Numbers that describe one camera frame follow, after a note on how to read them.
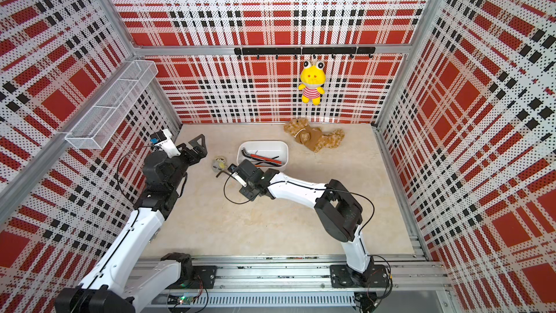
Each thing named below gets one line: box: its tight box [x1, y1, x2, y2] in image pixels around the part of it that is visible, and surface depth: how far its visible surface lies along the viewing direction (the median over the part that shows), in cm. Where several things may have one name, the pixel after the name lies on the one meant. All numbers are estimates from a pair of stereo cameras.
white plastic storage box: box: [236, 140, 289, 171], surface depth 109 cm
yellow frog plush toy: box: [298, 60, 326, 106], surface depth 95 cm
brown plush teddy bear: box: [283, 117, 345, 153], surface depth 107 cm
